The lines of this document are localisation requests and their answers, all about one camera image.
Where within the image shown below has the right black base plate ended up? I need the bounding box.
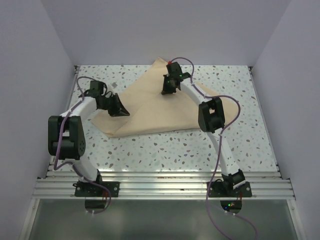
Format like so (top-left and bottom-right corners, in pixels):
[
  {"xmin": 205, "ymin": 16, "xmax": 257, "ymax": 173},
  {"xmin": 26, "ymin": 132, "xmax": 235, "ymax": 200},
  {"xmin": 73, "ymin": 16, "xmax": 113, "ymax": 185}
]
[{"xmin": 208, "ymin": 179, "xmax": 253, "ymax": 198}]

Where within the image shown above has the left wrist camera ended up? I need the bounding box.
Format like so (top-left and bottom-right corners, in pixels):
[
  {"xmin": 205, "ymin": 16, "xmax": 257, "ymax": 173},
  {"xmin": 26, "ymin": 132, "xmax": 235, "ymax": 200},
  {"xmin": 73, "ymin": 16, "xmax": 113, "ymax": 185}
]
[{"xmin": 106, "ymin": 82, "xmax": 118, "ymax": 94}]

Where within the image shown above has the beige cloth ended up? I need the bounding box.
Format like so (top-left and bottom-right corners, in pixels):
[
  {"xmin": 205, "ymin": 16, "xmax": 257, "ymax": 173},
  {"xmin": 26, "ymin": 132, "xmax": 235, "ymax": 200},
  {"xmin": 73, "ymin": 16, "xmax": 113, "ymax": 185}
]
[{"xmin": 91, "ymin": 58, "xmax": 238, "ymax": 138}]

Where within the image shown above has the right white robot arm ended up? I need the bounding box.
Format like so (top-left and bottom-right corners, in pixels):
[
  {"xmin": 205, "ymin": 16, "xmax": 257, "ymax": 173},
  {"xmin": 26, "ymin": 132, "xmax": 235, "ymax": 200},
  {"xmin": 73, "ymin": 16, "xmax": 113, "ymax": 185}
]
[{"xmin": 161, "ymin": 60, "xmax": 246, "ymax": 197}]

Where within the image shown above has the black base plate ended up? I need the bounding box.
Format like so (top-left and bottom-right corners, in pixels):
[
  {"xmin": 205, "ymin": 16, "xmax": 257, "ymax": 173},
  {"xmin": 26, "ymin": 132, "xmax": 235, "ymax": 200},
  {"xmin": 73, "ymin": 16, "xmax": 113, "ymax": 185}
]
[
  {"xmin": 72, "ymin": 181, "xmax": 120, "ymax": 198},
  {"xmin": 208, "ymin": 179, "xmax": 253, "ymax": 198}
]

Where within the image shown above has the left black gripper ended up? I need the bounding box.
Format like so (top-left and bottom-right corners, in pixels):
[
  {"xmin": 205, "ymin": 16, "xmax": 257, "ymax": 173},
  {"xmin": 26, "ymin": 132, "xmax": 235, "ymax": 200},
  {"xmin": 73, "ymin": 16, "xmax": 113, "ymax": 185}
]
[{"xmin": 98, "ymin": 93, "xmax": 129, "ymax": 117}]

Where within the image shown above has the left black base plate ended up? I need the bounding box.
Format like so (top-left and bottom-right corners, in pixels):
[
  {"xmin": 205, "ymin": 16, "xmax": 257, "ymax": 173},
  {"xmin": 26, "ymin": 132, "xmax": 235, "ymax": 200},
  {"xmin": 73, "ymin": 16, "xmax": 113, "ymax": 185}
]
[{"xmin": 72, "ymin": 181, "xmax": 120, "ymax": 198}]

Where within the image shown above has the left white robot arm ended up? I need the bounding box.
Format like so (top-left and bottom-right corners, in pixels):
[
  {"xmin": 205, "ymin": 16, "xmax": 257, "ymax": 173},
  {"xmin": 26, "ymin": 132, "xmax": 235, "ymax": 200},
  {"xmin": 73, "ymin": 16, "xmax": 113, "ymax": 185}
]
[{"xmin": 47, "ymin": 77, "xmax": 130, "ymax": 197}]

